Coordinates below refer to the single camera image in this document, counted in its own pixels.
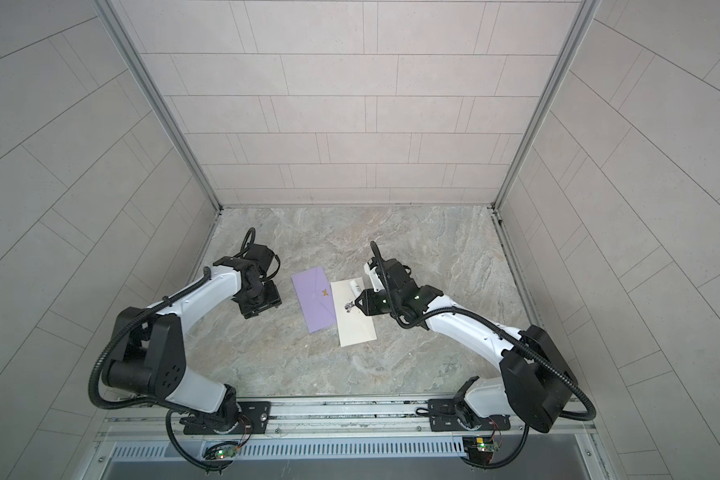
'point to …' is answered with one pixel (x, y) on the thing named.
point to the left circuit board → (225, 453)
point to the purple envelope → (315, 299)
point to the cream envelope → (354, 326)
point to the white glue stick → (355, 288)
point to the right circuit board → (482, 452)
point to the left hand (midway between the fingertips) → (280, 301)
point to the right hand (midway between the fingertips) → (357, 305)
